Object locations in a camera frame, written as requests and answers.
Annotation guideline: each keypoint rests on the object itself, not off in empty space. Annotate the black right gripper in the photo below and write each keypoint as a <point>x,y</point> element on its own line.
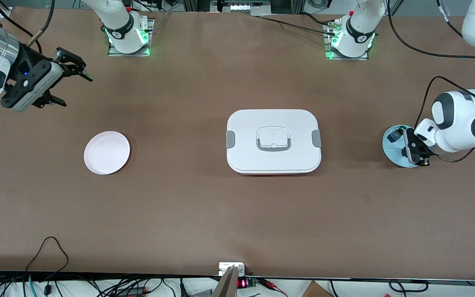
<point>28,61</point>

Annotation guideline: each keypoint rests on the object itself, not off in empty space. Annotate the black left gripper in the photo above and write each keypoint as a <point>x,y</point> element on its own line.
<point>420,151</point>

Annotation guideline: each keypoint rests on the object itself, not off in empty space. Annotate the white lidded box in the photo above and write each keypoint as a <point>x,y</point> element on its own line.
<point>273,161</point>

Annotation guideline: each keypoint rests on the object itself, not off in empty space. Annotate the light blue round plate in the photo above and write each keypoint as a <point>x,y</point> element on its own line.
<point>392,152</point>

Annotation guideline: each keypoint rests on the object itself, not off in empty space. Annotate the pink round plate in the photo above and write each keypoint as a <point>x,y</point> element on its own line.
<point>106,153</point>

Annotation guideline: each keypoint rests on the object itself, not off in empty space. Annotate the brown cardboard piece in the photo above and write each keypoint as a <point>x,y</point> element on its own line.
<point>315,291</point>

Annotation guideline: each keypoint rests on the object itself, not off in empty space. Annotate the red clip leads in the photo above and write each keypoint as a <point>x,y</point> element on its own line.
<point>271,285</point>

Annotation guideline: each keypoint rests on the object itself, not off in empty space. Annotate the red digit display board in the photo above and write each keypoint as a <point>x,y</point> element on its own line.
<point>242,283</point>

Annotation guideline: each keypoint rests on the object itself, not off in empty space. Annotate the black power adapter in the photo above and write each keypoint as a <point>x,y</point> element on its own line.
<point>132,291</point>

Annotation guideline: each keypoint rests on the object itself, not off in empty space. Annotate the small white device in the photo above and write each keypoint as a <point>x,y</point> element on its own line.
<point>225,266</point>

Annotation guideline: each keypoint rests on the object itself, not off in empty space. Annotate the grey wooden bar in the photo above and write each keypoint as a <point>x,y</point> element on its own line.
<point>226,286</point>

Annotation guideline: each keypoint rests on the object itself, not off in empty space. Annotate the blue black switch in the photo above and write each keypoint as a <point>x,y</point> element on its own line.
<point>394,135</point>

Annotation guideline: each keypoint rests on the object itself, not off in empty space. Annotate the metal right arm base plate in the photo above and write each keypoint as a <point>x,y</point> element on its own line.
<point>114,53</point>

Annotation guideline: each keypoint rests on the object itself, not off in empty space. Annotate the aluminium frame profile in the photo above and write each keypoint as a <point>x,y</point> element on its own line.
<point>5,13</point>

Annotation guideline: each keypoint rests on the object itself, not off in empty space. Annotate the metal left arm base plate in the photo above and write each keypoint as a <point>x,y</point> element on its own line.
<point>331,57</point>

